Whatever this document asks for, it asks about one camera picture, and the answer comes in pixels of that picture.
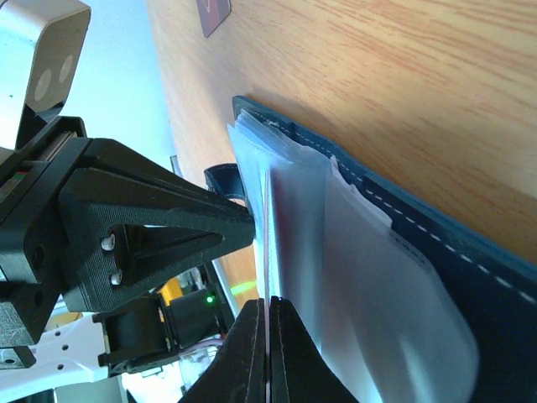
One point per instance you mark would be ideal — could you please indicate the dark red stripe card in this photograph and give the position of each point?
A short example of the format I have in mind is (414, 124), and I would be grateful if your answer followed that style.
(266, 277)

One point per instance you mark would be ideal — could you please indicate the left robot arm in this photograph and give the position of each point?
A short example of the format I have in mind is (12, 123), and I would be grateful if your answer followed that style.
(84, 346)

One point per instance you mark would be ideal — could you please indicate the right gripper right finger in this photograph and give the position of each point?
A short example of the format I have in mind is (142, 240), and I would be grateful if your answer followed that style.
(297, 372)

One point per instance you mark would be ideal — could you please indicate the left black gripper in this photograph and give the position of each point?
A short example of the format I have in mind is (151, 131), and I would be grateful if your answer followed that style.
(131, 225)

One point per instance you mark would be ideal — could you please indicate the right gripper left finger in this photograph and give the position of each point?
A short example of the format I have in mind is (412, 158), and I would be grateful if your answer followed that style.
(237, 373)

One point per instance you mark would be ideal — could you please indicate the blue leather card holder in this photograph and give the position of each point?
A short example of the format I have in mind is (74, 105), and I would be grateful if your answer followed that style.
(403, 303)

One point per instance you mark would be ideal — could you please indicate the red card far left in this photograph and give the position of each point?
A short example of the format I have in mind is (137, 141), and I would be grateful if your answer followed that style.
(212, 13)

